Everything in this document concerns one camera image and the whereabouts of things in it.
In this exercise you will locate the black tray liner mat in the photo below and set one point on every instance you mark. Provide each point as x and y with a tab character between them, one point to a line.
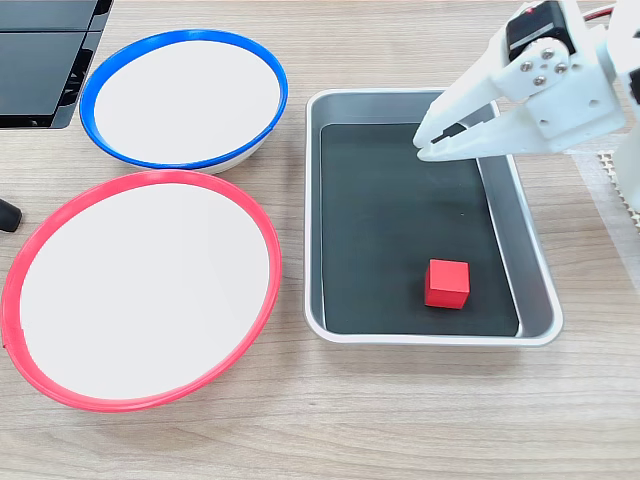
390	240

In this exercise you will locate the white dish red rim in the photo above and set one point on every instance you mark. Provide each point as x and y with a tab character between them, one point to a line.
145	295

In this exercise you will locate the silver metal tray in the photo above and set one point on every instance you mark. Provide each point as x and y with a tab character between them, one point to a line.
530	250

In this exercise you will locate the red cube block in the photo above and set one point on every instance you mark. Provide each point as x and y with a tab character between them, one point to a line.
446	285

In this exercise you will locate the white mesh anti-slip mat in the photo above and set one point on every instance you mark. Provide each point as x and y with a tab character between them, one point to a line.
612	172

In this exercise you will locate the white dish blue rim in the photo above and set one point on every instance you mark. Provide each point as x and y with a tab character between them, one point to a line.
185	105

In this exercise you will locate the black rounded object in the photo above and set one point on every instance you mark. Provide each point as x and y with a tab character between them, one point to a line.
9	215

